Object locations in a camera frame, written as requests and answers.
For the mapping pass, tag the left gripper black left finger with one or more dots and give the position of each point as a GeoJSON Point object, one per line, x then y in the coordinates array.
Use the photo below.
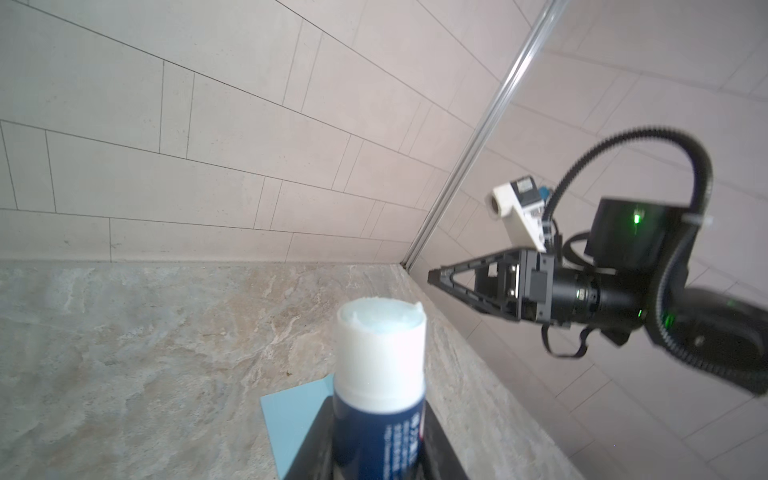
{"type": "Point", "coordinates": [313, 460]}

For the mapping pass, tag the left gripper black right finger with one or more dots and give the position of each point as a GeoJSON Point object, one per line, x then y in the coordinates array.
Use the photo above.
{"type": "Point", "coordinates": [438, 460]}

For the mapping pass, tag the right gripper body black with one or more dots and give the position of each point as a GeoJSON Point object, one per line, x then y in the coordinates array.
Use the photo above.
{"type": "Point", "coordinates": [515, 285]}

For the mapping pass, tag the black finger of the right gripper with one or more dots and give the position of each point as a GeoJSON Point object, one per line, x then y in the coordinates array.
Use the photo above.
{"type": "Point", "coordinates": [494, 266]}
{"type": "Point", "coordinates": [503, 307]}

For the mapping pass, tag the teal paper envelope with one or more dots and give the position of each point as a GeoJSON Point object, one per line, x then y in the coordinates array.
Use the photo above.
{"type": "Point", "coordinates": [288, 416]}

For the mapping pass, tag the blue white glue stick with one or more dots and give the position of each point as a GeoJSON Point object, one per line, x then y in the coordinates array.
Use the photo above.
{"type": "Point", "coordinates": [379, 388]}

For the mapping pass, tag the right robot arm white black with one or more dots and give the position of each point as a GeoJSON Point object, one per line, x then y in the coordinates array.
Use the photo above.
{"type": "Point", "coordinates": [628, 272]}

